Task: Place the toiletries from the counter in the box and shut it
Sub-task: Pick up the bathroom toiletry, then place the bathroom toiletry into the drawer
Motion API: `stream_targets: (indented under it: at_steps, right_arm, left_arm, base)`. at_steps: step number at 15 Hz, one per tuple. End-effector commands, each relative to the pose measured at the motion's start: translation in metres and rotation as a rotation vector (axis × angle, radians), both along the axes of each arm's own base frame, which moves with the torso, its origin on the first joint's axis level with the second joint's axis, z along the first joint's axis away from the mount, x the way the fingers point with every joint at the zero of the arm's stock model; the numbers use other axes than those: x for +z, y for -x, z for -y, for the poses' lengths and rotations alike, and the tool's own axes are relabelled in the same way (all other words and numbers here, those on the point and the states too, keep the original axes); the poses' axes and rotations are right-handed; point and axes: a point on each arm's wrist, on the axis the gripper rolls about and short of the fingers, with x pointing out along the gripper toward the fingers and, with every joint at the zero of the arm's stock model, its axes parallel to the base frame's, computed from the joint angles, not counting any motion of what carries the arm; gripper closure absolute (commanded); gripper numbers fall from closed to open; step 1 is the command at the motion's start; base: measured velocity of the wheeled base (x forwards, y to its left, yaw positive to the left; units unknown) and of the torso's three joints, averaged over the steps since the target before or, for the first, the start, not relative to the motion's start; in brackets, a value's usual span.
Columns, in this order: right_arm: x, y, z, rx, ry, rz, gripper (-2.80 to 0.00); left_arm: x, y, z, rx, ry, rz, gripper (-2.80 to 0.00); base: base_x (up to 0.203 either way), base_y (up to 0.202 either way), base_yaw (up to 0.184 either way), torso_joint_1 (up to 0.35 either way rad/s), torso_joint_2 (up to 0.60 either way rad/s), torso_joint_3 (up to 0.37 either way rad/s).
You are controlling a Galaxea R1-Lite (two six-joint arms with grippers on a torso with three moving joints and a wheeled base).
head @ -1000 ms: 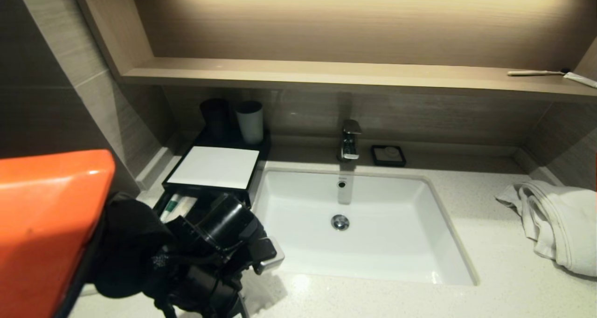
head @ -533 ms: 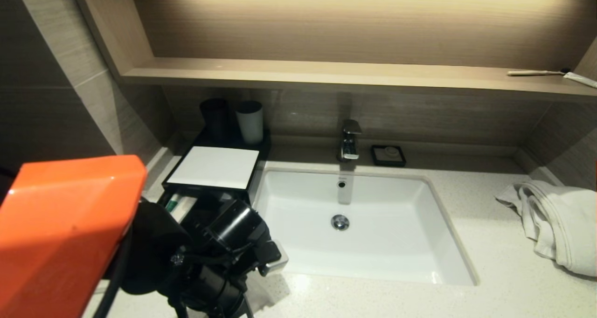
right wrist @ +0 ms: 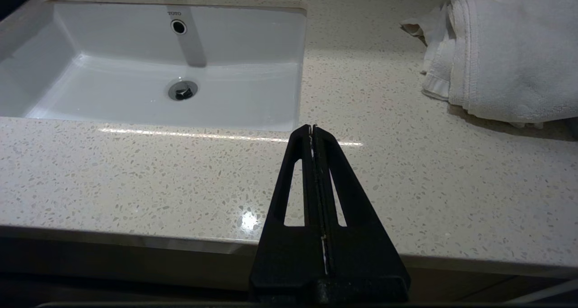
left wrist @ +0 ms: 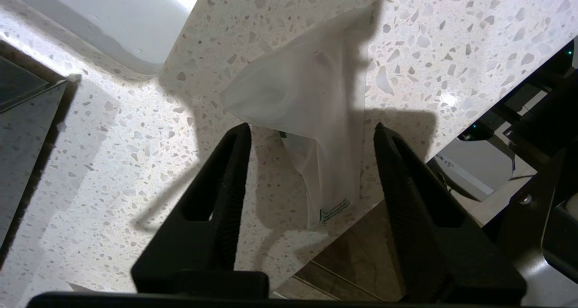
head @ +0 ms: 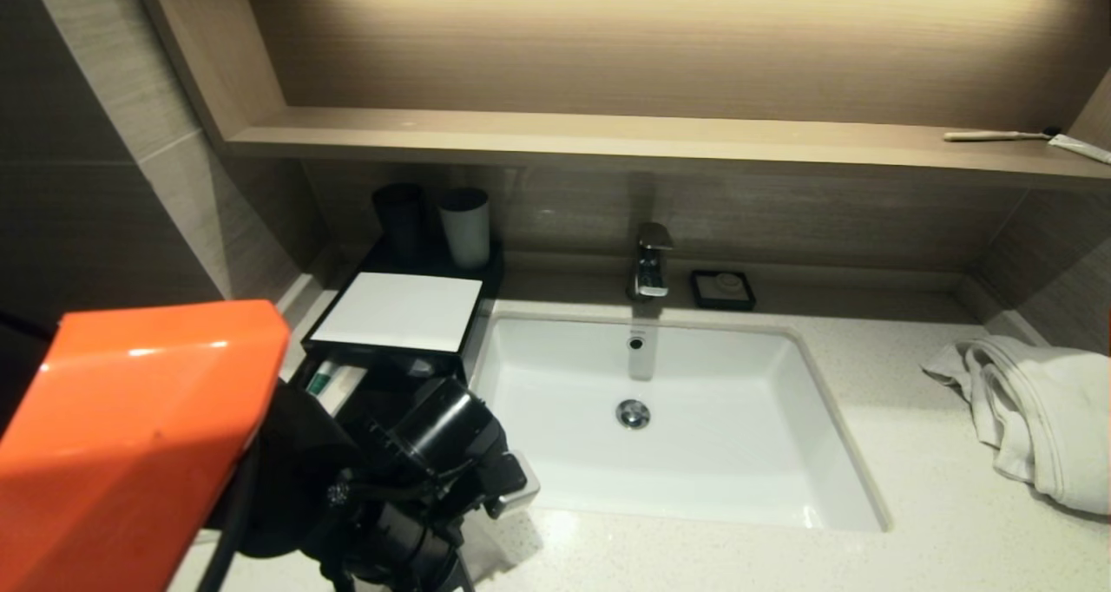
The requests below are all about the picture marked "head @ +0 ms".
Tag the black cup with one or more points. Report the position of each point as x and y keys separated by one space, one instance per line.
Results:
x=401 y=223

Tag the black box white lid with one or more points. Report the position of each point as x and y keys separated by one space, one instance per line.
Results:
x=404 y=310

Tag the black square soap dish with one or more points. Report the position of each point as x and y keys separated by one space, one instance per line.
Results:
x=697 y=292

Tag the beige toothbrush black bristles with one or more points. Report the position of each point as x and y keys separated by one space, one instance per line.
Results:
x=989 y=135

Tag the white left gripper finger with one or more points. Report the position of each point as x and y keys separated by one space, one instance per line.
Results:
x=519 y=483

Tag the round grey soap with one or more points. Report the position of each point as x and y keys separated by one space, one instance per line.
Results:
x=722 y=286

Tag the white cup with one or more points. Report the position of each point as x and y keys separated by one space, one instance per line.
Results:
x=465 y=227

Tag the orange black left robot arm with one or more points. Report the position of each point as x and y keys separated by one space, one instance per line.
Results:
x=130 y=436

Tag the black drawer of box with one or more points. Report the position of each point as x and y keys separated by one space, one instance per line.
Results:
x=382 y=375

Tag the white green toothpaste packet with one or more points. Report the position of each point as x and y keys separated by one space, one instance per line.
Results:
x=334 y=384

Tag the white rectangular sink basin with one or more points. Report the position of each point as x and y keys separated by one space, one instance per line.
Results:
x=738 y=453

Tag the small white toothpaste tube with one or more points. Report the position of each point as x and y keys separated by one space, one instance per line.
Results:
x=1081 y=148

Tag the chrome faucet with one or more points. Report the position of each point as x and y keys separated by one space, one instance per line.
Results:
x=649 y=266

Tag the chrome sink drain stopper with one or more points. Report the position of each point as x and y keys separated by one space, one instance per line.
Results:
x=633 y=414

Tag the white crumpled towel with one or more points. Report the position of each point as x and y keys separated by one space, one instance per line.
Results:
x=1041 y=418

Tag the light wooden wall shelf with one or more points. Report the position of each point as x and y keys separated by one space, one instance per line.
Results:
x=608 y=136

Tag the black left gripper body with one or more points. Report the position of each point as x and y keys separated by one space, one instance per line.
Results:
x=451 y=431

